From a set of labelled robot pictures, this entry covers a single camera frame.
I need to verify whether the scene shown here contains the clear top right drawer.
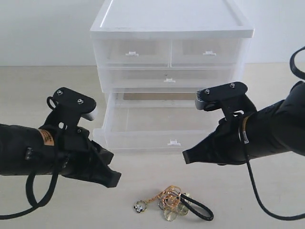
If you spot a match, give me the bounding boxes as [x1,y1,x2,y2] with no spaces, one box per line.
[171,38,241,67]

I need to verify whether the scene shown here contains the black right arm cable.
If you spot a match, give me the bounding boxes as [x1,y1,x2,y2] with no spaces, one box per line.
[234,46,305,221]

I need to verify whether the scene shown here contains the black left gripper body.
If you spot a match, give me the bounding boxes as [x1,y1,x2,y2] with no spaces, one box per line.
[52,126,100,179]

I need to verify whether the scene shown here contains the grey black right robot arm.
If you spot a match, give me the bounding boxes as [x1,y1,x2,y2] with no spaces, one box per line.
[183,81,305,165]

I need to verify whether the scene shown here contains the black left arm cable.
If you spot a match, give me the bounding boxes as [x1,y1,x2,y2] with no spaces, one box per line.
[0,96,72,221]

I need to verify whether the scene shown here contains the white plastic drawer cabinet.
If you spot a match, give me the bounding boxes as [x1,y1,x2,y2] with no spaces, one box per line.
[89,0,255,115]

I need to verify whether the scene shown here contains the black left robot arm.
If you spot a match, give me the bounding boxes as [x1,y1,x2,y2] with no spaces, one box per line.
[0,124,121,188]

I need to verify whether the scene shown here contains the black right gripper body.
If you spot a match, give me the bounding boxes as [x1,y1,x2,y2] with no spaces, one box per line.
[211,118,245,165]

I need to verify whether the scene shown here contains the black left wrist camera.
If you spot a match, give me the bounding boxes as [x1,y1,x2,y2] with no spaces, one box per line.
[44,87,98,131]

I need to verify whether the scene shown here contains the clear top left drawer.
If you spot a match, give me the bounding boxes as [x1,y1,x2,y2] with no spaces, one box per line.
[93,39,170,68]

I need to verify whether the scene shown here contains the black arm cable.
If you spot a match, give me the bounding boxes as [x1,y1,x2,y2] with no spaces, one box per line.
[0,96,72,221]
[234,46,305,221]

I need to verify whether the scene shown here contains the gold keychain with black strap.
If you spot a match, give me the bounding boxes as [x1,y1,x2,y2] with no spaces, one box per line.
[133,185,214,221]

